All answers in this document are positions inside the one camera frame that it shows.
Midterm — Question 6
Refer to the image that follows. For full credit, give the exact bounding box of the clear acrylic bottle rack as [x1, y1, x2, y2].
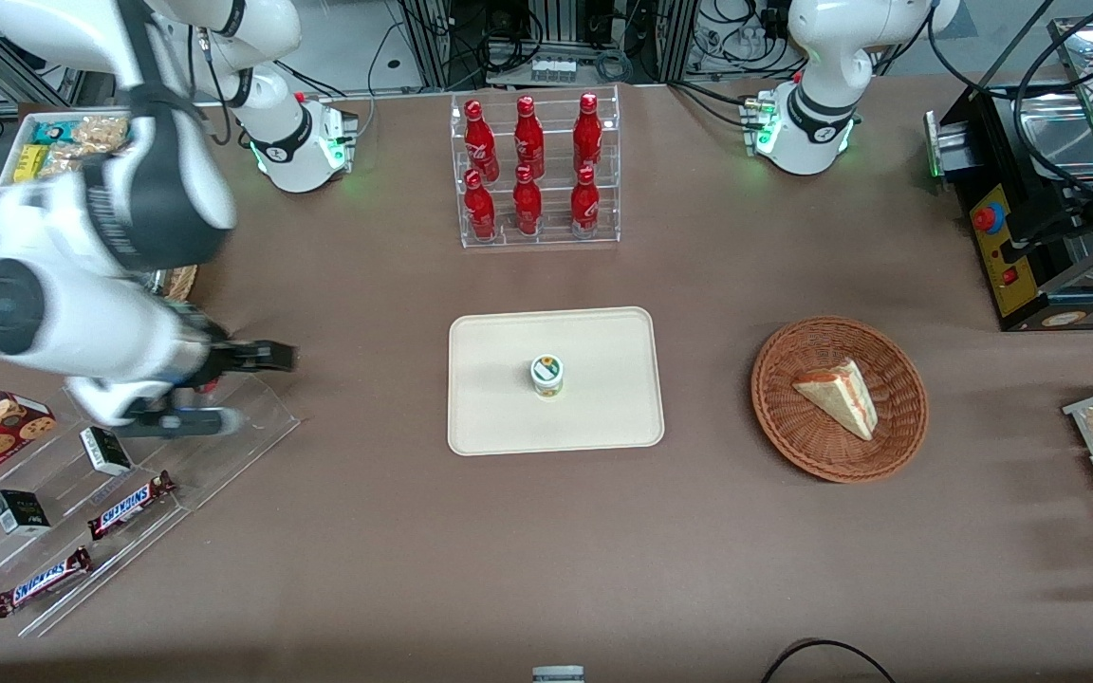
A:
[451, 84, 622, 250]

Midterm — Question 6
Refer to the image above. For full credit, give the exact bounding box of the small wicker basket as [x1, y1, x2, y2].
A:
[156, 265, 200, 304]

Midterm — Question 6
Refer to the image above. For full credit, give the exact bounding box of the small yogurt cup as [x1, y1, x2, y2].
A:
[530, 354, 566, 398]

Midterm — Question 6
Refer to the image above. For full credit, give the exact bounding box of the wrapped triangle sandwich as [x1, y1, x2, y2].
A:
[791, 358, 880, 442]

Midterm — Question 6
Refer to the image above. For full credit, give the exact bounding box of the red cola bottle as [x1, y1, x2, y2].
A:
[512, 165, 545, 237]
[463, 169, 498, 242]
[463, 99, 501, 181]
[513, 95, 547, 178]
[570, 166, 602, 239]
[572, 92, 604, 176]

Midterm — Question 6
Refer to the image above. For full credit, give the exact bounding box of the black food warmer appliance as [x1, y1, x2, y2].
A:
[924, 14, 1093, 333]

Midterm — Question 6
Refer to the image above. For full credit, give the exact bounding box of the round brown wicker basket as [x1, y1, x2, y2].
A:
[750, 316, 930, 484]

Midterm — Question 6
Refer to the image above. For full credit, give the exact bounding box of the Snickers chocolate bar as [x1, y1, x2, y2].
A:
[0, 546, 93, 619]
[87, 471, 177, 542]

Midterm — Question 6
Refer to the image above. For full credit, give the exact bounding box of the black cable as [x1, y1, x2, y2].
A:
[926, 0, 1065, 98]
[759, 639, 898, 683]
[1013, 0, 1093, 208]

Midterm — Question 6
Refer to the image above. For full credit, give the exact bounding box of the cream plastic tray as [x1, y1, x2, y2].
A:
[448, 306, 666, 457]

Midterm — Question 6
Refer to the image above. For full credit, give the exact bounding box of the clear acrylic tiered stand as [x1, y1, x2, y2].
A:
[0, 378, 302, 638]

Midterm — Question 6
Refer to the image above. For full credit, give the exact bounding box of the white snack bin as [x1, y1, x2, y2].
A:
[0, 111, 135, 192]

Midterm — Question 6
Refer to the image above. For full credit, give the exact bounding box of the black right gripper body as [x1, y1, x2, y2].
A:
[176, 321, 234, 392]

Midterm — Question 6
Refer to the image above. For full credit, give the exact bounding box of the small black box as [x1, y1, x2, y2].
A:
[79, 426, 134, 477]
[0, 489, 52, 536]

